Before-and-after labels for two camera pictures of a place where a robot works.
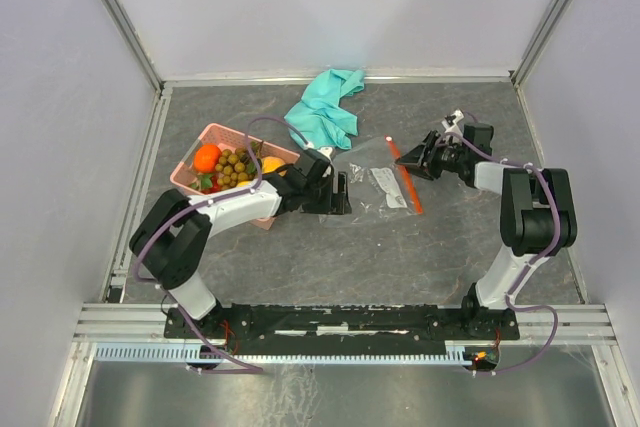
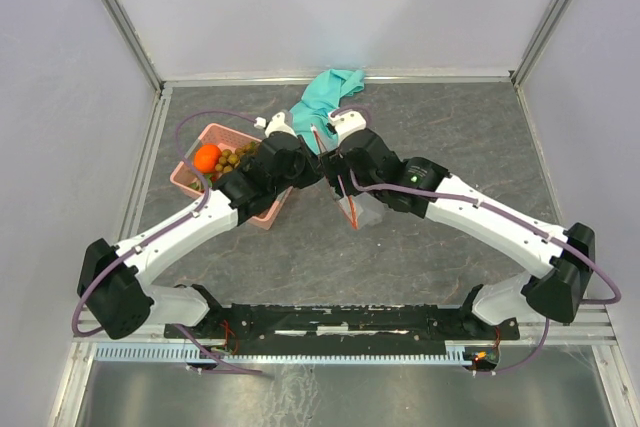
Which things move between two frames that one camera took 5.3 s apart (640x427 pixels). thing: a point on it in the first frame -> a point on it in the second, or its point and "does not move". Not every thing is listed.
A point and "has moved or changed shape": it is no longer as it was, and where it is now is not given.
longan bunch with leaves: x=237 y=165 does not move
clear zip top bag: x=377 y=185 has moved or changed shape
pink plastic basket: x=226 y=138 does not move
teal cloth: x=320 y=117 does not move
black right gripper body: x=445 y=159 -> x=335 y=166
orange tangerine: x=206 y=158 does not move
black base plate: x=341 y=322 does not move
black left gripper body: x=318 y=196 -> x=303 y=174
